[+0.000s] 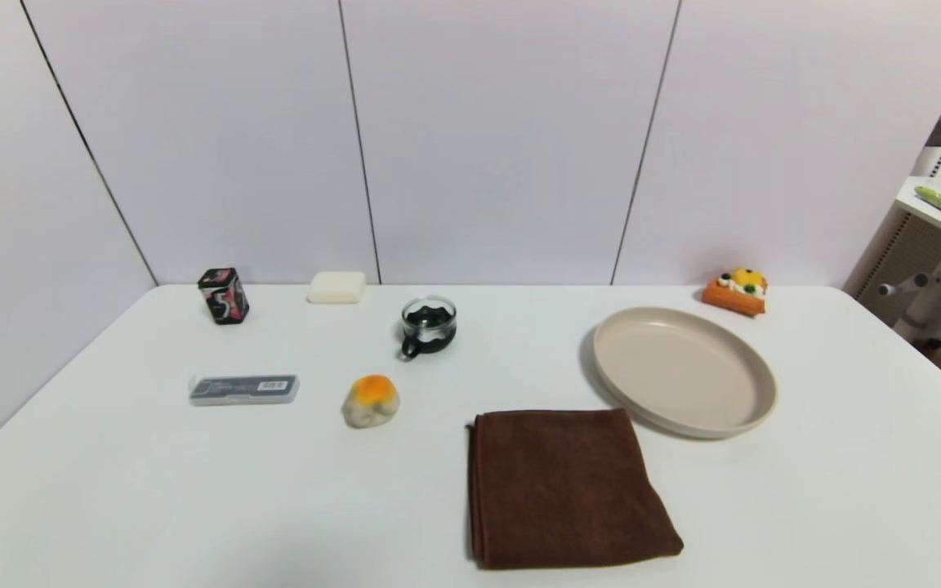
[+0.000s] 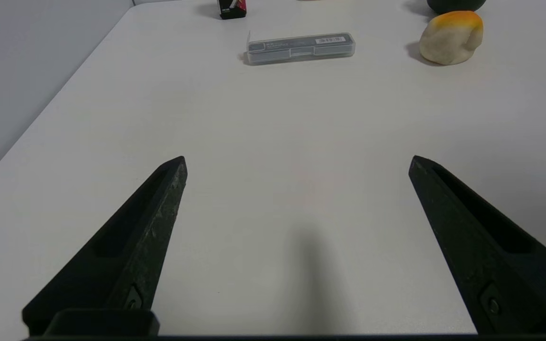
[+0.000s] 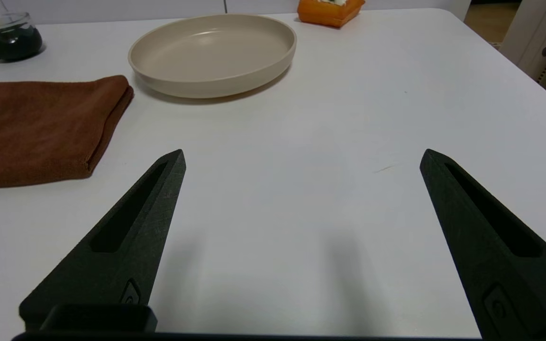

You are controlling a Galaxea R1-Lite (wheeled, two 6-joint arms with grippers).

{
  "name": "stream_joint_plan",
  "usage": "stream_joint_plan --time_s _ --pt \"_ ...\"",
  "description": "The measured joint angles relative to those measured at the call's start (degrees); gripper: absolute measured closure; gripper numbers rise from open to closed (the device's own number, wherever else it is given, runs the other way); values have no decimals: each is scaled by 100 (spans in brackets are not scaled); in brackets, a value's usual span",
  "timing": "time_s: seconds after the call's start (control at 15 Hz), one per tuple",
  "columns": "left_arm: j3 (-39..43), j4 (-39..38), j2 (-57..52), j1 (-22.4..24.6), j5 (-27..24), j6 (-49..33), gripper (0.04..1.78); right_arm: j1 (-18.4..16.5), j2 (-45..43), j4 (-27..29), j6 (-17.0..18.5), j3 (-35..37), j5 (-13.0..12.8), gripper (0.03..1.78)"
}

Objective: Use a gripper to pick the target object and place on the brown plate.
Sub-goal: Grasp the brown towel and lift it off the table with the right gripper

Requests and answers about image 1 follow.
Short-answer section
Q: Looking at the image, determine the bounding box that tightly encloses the black tin with pink print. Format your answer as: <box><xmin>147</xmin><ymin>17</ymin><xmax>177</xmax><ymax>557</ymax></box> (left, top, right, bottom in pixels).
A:
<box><xmin>197</xmin><ymin>267</ymin><xmax>251</xmax><ymax>326</ymax></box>

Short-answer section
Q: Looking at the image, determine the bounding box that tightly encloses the clear plastic pencil case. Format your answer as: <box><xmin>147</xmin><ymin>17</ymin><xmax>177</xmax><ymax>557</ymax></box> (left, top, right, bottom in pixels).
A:
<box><xmin>188</xmin><ymin>374</ymin><xmax>301</xmax><ymax>408</ymax></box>

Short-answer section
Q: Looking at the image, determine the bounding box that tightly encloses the orange waffle cake toy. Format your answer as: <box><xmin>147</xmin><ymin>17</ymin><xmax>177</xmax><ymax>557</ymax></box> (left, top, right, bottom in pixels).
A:
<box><xmin>701</xmin><ymin>268</ymin><xmax>769</xmax><ymax>318</ymax></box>

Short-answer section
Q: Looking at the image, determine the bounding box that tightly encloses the white side table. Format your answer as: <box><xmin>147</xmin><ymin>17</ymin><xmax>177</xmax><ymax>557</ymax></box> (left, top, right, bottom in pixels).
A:
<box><xmin>877</xmin><ymin>175</ymin><xmax>941</xmax><ymax>345</ymax></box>

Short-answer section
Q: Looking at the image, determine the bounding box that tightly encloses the glass cup with black handle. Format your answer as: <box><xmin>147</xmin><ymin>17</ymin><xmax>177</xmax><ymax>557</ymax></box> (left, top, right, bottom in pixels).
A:
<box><xmin>399</xmin><ymin>295</ymin><xmax>458</xmax><ymax>361</ymax></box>

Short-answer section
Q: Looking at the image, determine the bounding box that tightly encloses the orange-topped white bun toy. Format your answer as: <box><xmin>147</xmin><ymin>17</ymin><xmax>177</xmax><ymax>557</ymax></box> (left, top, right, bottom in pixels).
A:
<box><xmin>341</xmin><ymin>374</ymin><xmax>400</xmax><ymax>430</ymax></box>

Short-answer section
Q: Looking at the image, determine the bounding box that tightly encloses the beige round plate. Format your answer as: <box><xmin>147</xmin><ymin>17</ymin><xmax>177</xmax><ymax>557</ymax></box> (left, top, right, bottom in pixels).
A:
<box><xmin>592</xmin><ymin>306</ymin><xmax>778</xmax><ymax>440</ymax></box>

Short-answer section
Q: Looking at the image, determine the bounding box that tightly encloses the brown microfibre cloth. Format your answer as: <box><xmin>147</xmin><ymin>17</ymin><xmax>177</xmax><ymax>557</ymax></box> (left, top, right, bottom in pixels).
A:
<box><xmin>466</xmin><ymin>408</ymin><xmax>685</xmax><ymax>571</ymax></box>

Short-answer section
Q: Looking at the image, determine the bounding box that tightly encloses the white soap bar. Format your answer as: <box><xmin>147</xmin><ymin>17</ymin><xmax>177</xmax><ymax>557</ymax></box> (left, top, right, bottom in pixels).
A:
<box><xmin>306</xmin><ymin>270</ymin><xmax>368</xmax><ymax>305</ymax></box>

